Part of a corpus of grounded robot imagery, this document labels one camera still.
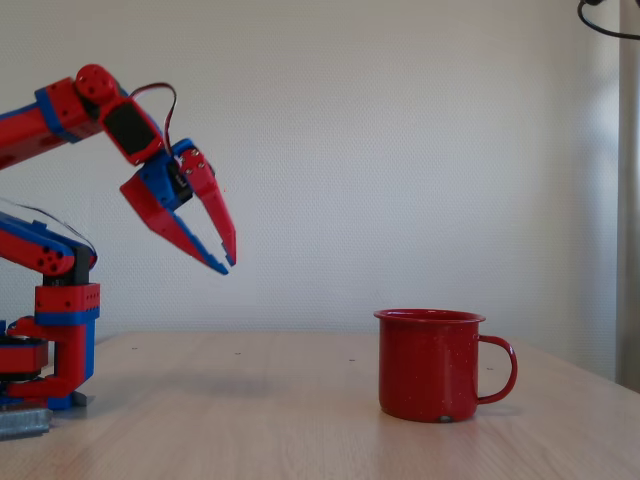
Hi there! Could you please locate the red enamel mug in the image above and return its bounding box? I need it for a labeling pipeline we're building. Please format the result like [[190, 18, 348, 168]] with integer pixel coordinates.
[[373, 308, 519, 425]]

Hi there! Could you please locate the white red black servo cable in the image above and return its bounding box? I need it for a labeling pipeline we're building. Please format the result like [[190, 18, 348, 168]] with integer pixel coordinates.
[[127, 82, 178, 151]]

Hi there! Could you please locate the thin dark arm cable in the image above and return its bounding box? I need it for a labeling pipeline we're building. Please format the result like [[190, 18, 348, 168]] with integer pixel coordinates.
[[0, 197, 98, 261]]

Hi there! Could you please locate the crumpled grey duct tape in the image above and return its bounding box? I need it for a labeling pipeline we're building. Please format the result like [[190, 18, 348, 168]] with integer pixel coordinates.
[[0, 407, 54, 442]]

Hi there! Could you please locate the grey vertical window frame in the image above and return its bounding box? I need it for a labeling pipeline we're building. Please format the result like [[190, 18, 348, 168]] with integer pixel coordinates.
[[617, 0, 640, 389]]

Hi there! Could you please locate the black hanging cable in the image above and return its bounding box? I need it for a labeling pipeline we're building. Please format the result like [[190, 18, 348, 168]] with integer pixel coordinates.
[[577, 0, 640, 41]]

